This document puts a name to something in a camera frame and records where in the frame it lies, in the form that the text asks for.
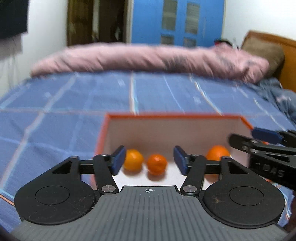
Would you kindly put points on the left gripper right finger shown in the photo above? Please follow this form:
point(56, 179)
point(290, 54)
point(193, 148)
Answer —
point(228, 191)

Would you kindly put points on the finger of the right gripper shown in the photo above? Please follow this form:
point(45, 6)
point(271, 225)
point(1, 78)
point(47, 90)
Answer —
point(252, 146)
point(285, 138)

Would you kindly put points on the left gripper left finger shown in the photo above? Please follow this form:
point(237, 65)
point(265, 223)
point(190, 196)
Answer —
point(69, 190)

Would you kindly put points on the large orange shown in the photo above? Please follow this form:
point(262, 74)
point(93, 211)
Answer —
point(215, 154)

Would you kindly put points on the yellow-orange tangerine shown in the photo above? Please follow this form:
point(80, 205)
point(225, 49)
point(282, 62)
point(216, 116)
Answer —
point(133, 160)

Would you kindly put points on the deep orange tangerine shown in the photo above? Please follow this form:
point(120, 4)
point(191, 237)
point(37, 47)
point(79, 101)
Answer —
point(156, 164)

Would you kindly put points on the grey-blue crumpled blanket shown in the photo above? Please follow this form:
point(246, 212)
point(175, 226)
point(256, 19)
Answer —
point(272, 91)

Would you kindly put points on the wooden headboard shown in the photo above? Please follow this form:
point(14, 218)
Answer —
point(286, 73)

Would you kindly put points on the blue plaid bed sheet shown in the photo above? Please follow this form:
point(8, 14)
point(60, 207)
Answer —
point(47, 119)

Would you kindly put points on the brown pillow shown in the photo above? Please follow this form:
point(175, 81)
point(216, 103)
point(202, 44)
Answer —
point(272, 52)

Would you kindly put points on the pink quilted duvet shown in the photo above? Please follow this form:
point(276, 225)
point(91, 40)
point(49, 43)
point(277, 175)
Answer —
point(219, 61)

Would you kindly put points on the orange cardboard box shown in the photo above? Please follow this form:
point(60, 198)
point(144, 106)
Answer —
point(158, 133)

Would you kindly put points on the dark items on nightstand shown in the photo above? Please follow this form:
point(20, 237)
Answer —
point(220, 41)

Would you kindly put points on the blue wardrobe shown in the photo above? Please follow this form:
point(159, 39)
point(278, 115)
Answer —
point(188, 23)

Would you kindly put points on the brown wooden door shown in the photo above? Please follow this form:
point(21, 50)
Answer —
point(96, 21)

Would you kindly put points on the black wall television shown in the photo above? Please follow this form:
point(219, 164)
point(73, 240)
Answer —
point(13, 18)

